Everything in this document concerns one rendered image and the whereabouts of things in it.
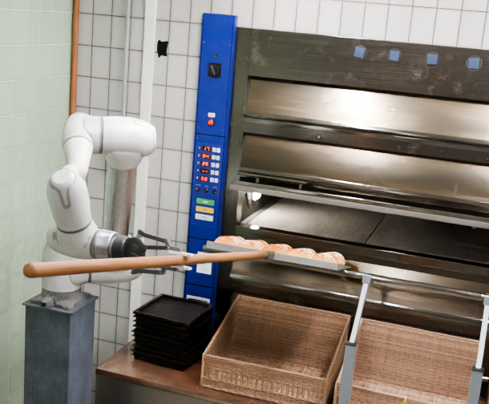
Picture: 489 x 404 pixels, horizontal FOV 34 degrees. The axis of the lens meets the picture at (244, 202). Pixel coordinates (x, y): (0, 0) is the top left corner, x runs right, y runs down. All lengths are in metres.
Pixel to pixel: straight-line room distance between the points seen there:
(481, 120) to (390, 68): 0.44
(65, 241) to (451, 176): 1.84
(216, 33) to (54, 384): 1.67
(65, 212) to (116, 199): 0.72
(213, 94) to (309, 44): 0.49
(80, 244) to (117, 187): 0.64
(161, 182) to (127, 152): 1.11
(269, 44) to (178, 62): 0.45
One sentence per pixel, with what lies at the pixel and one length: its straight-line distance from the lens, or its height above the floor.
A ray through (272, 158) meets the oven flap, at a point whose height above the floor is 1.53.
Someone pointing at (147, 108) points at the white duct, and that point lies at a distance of 3.89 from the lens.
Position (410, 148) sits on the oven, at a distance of 3.57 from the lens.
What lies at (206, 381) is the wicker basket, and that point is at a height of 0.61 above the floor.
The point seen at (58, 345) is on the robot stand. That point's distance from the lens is 3.26.
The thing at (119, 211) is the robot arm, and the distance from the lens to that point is 3.02.
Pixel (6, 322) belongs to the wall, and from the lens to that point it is 3.92.
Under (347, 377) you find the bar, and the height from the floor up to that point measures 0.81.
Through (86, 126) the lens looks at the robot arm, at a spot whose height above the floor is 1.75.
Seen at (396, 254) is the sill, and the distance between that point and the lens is 3.68.
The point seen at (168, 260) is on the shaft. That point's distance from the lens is 2.16.
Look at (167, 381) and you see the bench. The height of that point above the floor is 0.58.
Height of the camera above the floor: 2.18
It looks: 13 degrees down
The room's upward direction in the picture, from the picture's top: 5 degrees clockwise
